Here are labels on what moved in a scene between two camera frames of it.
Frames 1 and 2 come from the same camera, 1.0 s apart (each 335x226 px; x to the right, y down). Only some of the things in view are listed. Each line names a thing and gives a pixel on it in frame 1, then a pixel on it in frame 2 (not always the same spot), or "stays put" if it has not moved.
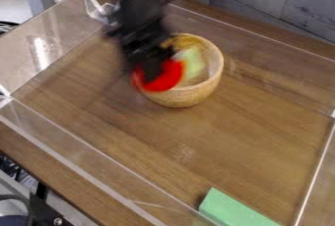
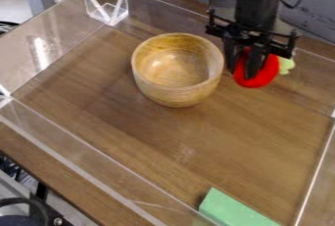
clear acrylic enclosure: x=140 y=160 stays put
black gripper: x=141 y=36 to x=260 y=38
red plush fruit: x=166 y=79 to x=267 y=75
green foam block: x=233 y=211 stays put
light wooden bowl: x=201 y=59 stays put
